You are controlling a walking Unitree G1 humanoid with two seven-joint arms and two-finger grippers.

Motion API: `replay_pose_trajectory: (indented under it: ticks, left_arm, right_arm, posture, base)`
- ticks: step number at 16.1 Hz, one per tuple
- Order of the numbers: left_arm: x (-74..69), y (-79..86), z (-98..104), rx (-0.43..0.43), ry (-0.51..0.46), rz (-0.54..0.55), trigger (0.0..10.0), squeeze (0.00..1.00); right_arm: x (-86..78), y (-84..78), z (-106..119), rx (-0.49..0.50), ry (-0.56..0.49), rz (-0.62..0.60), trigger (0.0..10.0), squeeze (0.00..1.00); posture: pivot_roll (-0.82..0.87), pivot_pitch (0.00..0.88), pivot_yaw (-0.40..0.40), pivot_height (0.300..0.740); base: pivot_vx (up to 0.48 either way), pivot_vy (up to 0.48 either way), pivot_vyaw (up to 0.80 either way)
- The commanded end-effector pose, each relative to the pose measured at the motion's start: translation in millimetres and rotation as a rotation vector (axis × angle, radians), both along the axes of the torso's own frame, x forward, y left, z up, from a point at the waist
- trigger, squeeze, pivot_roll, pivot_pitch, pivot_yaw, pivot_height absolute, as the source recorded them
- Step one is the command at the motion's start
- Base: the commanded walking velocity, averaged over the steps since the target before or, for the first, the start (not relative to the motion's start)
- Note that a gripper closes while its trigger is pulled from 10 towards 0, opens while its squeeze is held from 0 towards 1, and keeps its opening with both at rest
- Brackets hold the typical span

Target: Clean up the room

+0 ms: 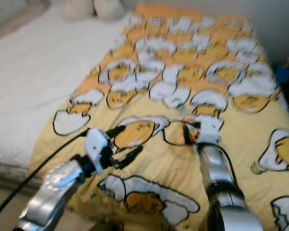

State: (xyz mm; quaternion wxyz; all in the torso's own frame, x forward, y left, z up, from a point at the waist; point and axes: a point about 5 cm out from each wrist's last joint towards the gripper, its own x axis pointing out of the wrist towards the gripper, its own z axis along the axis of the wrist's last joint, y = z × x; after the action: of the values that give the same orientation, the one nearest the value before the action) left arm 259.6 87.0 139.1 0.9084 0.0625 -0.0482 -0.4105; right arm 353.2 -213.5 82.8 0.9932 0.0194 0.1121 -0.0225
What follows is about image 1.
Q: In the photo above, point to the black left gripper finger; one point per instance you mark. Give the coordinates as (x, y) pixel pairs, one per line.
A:
(130, 157)
(116, 131)

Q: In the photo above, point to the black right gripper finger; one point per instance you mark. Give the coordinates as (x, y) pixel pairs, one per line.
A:
(187, 136)
(189, 123)

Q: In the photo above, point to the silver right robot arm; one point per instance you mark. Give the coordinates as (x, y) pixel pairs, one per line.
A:
(219, 173)

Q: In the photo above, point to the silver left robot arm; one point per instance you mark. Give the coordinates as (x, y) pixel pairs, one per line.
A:
(53, 192)

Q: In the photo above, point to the yellow egg print blanket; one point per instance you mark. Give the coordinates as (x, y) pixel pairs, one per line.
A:
(250, 139)

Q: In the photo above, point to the white quilted bed mattress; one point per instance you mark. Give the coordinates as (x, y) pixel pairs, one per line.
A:
(33, 82)

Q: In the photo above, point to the grey bed base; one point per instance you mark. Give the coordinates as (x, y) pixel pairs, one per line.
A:
(12, 174)

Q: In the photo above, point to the blue object beside bed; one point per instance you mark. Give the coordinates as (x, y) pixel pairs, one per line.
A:
(284, 76)

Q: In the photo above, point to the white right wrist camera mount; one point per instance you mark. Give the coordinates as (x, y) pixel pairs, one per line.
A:
(212, 129)

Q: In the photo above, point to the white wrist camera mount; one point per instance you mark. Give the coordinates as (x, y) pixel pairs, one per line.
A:
(212, 129)
(95, 144)

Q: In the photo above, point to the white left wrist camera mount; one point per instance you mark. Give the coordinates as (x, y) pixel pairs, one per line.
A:
(95, 144)

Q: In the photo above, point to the brown wooden bed rail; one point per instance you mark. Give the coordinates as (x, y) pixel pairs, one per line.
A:
(14, 24)

